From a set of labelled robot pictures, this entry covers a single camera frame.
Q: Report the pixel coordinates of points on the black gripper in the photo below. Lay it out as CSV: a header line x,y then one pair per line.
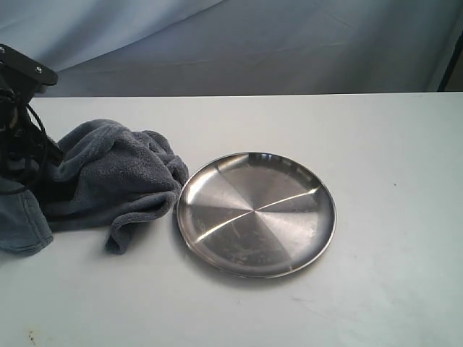
x,y
26,148

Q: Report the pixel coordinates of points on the grey fleece towel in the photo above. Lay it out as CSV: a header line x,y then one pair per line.
x,y
110,176

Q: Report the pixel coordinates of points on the blue-grey backdrop cloth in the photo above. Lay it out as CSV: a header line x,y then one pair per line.
x,y
188,48

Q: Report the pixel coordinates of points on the round stainless steel plate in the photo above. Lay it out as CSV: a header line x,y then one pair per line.
x,y
256,215

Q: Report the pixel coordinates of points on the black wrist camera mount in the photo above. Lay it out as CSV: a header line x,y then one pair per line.
x,y
24,75

